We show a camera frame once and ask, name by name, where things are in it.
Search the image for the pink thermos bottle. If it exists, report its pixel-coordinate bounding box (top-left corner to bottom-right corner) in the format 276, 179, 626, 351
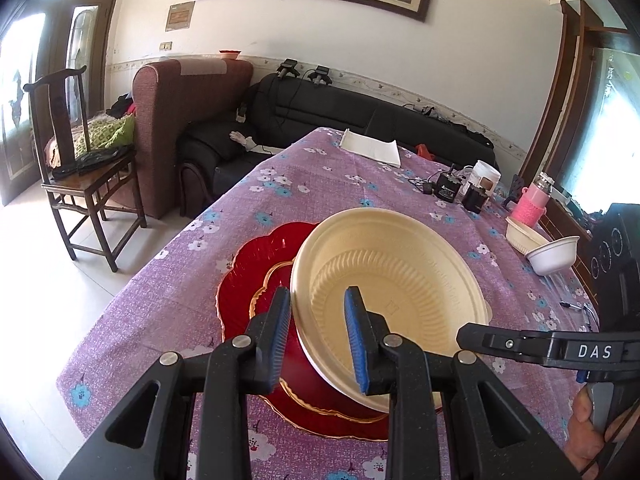
510, 172, 553, 226

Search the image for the small white bowl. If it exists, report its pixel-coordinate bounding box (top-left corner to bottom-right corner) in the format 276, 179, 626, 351
525, 236, 581, 277

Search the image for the red plate with white label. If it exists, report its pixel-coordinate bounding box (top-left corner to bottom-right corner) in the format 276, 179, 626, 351
248, 259, 401, 423

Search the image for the black sofa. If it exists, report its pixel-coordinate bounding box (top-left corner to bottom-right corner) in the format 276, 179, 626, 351
179, 72, 498, 218

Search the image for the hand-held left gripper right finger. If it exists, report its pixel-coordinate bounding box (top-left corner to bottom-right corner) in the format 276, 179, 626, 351
343, 285, 583, 480

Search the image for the person's right hand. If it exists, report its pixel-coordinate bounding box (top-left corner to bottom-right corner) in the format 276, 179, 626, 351
566, 387, 608, 474

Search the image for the white mug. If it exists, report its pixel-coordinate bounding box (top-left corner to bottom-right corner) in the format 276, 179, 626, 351
470, 160, 502, 196

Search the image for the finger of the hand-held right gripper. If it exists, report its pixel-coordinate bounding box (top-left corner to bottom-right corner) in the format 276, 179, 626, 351
456, 322, 552, 374

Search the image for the purple floral tablecloth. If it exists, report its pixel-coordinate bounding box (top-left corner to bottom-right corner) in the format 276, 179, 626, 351
55, 126, 608, 480

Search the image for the large cream bowl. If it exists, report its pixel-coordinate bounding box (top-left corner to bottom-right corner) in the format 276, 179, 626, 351
290, 206, 495, 413

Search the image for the small black battery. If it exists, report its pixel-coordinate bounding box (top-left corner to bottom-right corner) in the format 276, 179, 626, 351
461, 183, 493, 213

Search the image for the small framed wall plaque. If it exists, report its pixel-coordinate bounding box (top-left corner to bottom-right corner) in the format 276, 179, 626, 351
165, 1, 196, 31

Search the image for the dark wooden chair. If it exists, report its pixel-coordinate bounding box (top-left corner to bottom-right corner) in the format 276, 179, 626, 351
22, 65, 148, 273

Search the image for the black bag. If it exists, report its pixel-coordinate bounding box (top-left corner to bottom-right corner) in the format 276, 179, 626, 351
52, 147, 133, 181

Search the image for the brown armchair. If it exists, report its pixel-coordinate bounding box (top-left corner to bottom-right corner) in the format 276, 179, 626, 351
132, 57, 254, 220

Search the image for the white folded paper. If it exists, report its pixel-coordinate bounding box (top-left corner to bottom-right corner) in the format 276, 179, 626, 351
339, 129, 402, 168

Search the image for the red plate with gold lettering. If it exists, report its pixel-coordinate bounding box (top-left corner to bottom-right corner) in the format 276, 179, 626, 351
215, 221, 443, 443

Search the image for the cream bowl with stepped rim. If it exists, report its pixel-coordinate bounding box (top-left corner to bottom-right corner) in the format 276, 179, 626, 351
505, 216, 551, 256

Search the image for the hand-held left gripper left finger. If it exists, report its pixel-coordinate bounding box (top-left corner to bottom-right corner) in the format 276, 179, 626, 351
57, 286, 292, 480

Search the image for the green patterned cushion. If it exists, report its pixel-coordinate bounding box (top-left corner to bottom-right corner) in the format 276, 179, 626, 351
75, 115, 136, 153

